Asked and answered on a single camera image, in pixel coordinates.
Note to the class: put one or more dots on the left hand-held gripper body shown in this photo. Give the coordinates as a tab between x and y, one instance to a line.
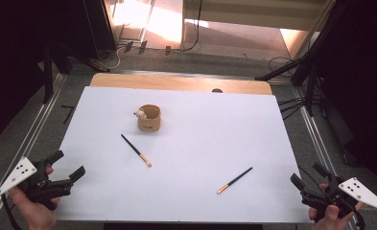
39	188

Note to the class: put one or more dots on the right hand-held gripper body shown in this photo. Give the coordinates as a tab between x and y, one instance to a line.
358	193

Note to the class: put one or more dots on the black brush with copper ferrule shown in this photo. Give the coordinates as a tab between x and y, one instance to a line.
235	179
135	148

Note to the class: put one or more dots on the round wooden brush holder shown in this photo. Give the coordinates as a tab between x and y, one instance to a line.
151	123

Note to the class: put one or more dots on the person's left hand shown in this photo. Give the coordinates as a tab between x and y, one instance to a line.
37	217

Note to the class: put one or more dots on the person's right hand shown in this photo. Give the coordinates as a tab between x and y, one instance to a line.
331	222

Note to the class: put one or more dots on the black metal stand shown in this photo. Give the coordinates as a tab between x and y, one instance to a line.
48	73

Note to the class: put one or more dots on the black tripod stand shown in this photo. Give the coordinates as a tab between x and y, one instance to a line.
311	64

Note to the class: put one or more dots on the white table mat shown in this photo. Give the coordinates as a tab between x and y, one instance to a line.
192	153

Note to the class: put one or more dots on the wooden table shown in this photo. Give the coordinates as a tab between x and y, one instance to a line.
176	83

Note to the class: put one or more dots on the beige cabinet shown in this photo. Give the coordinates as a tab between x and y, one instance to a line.
253	14

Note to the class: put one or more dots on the aluminium floor rail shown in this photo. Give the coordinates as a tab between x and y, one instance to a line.
317	140
23	143

